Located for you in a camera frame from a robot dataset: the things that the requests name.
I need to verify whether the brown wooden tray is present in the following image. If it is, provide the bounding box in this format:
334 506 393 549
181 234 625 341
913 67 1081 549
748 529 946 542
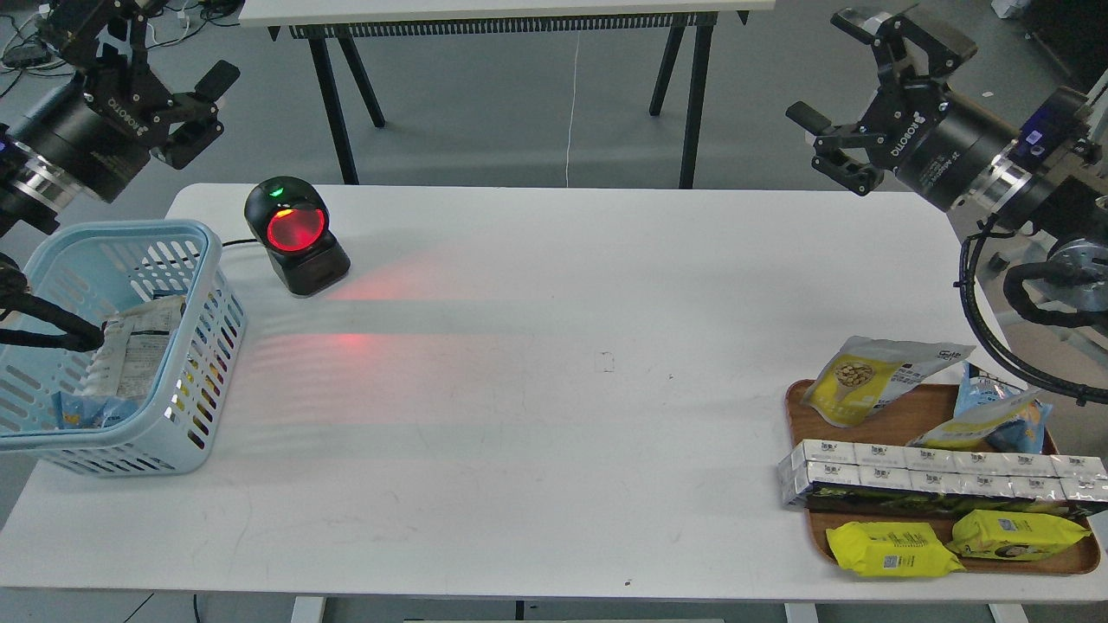
786 380 1102 576

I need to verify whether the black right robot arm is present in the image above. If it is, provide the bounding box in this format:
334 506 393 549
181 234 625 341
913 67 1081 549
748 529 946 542
786 6 1105 328

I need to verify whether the blue snack bag in basket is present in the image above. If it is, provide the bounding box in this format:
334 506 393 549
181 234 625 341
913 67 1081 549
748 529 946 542
51 391 139 430

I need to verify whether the white snack bag in basket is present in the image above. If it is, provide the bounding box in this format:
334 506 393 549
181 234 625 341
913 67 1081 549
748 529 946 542
79 294 186 401

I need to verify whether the black barcode scanner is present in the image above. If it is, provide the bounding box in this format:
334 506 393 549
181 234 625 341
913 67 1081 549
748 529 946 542
244 175 350 297

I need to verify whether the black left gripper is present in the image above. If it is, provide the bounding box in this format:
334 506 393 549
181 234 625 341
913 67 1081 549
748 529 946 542
16 1 242 205

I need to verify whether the yellow snack pack right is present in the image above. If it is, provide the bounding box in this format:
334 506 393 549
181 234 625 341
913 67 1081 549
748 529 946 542
945 510 1092 562

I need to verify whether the yellow white nut snack pouch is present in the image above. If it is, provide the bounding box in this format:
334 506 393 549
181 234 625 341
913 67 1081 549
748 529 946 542
801 336 976 428

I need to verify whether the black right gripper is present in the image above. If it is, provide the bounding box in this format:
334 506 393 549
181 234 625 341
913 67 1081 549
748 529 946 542
786 7 1017 212

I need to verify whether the black cable loop right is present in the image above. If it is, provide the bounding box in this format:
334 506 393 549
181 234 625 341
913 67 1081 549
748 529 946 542
955 216 1108 408

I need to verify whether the yellow snack pack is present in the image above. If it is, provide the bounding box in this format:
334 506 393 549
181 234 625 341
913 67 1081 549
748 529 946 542
825 522 965 578
945 510 1092 562

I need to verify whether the white table with black legs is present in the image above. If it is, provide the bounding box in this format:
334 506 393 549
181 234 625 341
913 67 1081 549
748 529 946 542
238 1 774 188

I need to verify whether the light blue plastic basket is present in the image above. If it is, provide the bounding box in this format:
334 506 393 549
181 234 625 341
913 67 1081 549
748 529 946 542
1 219 247 478

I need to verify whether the silver boxed snack multipack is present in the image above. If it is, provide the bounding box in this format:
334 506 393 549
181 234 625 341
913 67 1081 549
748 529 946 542
776 440 1107 519

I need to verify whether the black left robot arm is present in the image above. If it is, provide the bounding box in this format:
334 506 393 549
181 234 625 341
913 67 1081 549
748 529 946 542
3 1 242 234

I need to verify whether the blue yellow snack bag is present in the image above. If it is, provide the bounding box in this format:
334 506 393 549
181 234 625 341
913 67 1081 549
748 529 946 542
909 362 1053 455

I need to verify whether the yellow snack pack left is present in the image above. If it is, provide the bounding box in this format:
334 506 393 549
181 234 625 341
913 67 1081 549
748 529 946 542
825 522 965 578

